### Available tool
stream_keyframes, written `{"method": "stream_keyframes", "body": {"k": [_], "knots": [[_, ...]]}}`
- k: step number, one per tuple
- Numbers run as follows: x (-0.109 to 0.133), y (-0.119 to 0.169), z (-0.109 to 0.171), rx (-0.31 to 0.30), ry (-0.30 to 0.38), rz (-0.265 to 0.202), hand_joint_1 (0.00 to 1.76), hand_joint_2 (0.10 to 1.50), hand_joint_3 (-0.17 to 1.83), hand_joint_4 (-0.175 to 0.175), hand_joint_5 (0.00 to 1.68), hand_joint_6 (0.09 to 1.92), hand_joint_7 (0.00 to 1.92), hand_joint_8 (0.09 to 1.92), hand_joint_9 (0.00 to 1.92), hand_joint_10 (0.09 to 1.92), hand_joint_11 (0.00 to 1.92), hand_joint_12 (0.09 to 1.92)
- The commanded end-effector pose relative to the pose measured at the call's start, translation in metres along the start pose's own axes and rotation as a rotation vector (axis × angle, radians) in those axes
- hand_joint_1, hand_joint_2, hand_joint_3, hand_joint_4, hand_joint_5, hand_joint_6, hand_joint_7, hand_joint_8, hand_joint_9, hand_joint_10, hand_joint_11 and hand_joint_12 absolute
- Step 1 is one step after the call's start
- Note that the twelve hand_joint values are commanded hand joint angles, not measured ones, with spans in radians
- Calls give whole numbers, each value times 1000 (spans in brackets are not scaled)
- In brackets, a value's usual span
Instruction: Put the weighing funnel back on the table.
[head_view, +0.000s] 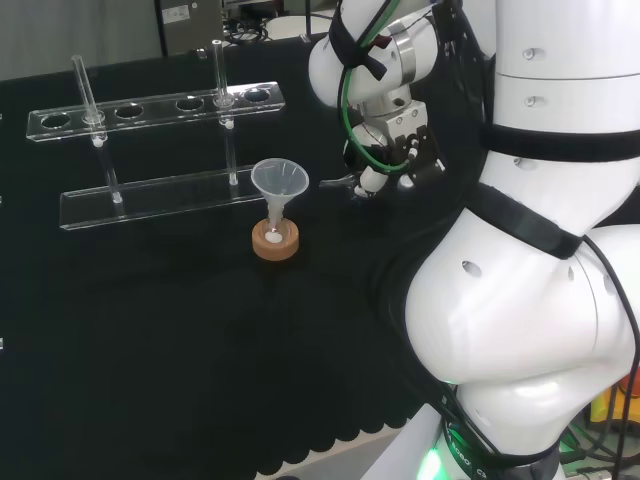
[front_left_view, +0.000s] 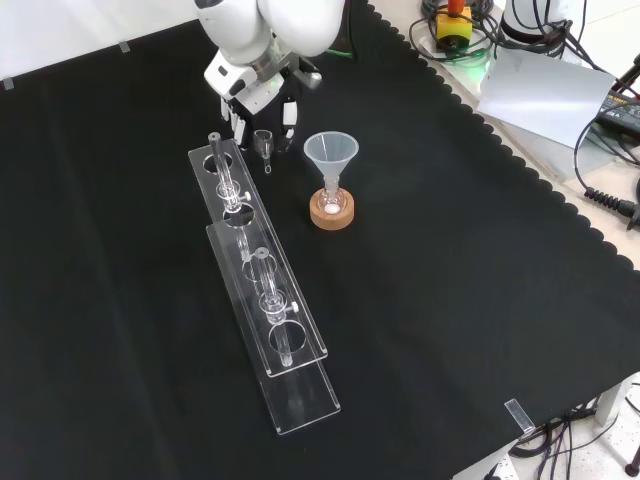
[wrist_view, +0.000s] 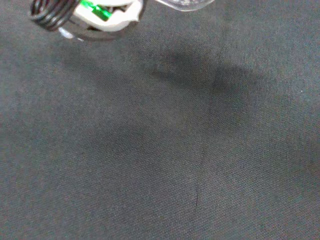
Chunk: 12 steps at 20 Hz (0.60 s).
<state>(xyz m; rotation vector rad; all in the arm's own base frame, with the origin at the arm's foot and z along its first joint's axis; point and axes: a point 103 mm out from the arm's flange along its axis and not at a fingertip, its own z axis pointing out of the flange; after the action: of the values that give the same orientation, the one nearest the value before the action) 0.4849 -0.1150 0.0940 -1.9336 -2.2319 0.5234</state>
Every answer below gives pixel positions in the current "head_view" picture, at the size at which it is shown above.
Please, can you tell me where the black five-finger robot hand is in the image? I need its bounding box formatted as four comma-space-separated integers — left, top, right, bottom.
343, 101, 447, 200

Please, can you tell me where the black bench cloth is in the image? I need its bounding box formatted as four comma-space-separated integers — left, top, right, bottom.
0, 34, 481, 480

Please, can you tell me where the yellow stop button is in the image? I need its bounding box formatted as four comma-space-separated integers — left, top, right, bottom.
589, 369, 640, 426

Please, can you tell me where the translucent plastic funnel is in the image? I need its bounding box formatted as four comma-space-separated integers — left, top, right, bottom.
250, 157, 310, 244

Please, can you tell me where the green cable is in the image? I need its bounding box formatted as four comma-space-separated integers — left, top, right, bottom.
338, 0, 417, 176

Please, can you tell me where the clear acrylic funnel stand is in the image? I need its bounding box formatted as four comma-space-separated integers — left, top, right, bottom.
25, 39, 286, 231

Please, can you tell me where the grey metal cabinet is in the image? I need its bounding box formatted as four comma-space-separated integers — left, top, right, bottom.
153, 0, 227, 57

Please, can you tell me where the clear weighing funnel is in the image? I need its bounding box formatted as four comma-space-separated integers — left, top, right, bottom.
318, 173, 362, 195

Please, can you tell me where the cork ring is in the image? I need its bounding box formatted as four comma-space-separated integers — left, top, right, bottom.
251, 219, 301, 261

